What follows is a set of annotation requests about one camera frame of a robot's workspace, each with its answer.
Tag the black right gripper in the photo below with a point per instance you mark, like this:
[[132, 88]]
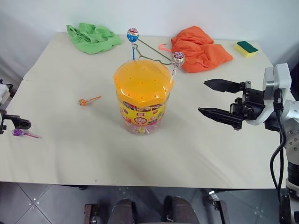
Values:
[[253, 100]]

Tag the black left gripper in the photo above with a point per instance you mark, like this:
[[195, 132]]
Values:
[[2, 127]]

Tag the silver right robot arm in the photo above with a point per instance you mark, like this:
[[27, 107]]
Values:
[[292, 112]]

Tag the clear plastic lollipop jar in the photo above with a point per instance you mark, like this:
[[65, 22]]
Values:
[[142, 119]]

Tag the orange perforated jar lid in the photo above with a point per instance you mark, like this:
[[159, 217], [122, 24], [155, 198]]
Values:
[[140, 81]]

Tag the purple wrapped lollipop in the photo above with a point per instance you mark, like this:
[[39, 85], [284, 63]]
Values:
[[17, 132]]

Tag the orange crumpled cloth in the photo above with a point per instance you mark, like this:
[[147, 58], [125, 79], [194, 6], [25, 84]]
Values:
[[198, 50]]

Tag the yellow green sponge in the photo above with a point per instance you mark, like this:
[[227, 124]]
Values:
[[245, 50]]

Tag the silver red wrapped lollipop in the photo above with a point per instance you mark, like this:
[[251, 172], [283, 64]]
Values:
[[178, 59]]

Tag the orange wrapped lollipop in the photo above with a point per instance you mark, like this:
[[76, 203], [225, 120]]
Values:
[[82, 102]]

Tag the pink plastic hook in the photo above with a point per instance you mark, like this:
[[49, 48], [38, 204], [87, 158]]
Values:
[[161, 48]]

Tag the grey table caster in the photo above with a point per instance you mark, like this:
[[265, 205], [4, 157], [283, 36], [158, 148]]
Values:
[[212, 195]]

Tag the green crumpled cloth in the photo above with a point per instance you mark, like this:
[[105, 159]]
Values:
[[93, 38]]

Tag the blue wrapped lollipop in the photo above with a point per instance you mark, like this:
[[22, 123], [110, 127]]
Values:
[[133, 35]]

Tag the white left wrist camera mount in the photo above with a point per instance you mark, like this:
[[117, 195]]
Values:
[[3, 92]]

